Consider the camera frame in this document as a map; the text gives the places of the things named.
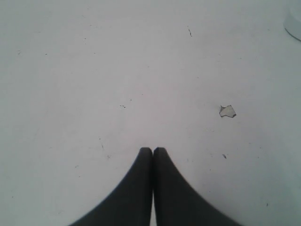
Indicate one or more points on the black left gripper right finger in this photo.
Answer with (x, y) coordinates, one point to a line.
(176, 202)

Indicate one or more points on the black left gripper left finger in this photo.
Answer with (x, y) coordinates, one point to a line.
(130, 203)

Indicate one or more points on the white desk lamp with sockets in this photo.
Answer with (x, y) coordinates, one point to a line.
(292, 23)

